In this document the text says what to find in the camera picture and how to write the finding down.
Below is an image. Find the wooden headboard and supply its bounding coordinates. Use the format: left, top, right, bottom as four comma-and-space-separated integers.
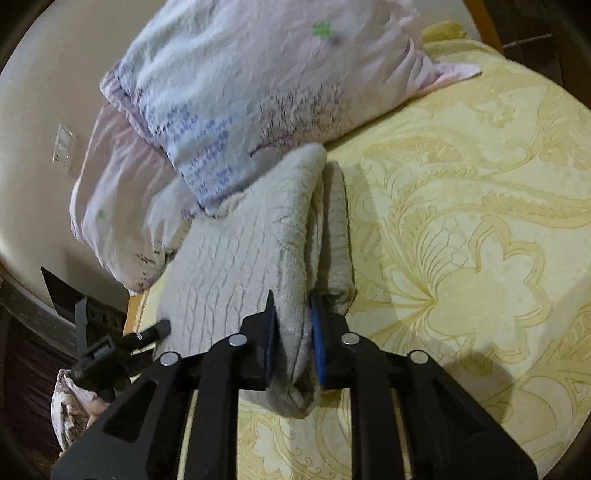
462, 0, 509, 52

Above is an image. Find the floral pillow with tree print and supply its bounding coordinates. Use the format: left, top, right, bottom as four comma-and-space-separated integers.
100, 0, 484, 219

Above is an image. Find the orange wooden bed rail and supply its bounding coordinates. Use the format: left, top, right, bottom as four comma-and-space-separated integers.
122, 293, 152, 346

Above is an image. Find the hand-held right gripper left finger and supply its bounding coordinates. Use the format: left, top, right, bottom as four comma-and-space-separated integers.
50, 290, 279, 480

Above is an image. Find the pink floral pillow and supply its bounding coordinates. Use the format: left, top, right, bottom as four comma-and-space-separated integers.
69, 102, 205, 297

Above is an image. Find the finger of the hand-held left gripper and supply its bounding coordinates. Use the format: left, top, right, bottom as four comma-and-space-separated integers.
121, 320, 172, 346

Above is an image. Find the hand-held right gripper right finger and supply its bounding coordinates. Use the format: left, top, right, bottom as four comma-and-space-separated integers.
308, 290, 539, 480

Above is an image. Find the yellow patterned bedsheet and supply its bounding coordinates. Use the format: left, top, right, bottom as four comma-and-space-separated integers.
133, 21, 591, 480

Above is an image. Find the grey cable knit sweater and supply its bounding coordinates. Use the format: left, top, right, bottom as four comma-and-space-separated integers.
152, 142, 357, 418

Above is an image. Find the dark bedside furniture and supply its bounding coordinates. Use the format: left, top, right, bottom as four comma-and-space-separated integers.
0, 265, 130, 370

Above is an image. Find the dark wooden cabinet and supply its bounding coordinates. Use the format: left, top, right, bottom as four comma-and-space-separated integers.
499, 0, 591, 90

